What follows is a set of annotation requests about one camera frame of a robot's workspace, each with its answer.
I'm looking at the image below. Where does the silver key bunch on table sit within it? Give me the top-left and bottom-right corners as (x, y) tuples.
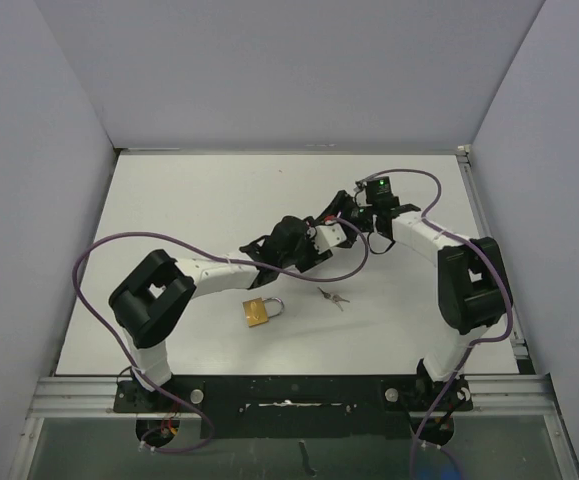
(318, 287), (349, 311)

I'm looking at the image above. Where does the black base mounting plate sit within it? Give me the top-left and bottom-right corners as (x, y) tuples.
(113, 374), (473, 440)

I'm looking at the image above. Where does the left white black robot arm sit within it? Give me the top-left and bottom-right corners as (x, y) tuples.
(109, 216), (346, 411)

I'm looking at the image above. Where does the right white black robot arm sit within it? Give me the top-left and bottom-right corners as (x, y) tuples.
(313, 176), (513, 409)

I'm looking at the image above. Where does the aluminium frame rail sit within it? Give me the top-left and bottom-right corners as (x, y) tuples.
(456, 144), (579, 479)

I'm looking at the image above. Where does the lower brass padlock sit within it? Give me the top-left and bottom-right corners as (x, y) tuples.
(242, 297), (285, 328)

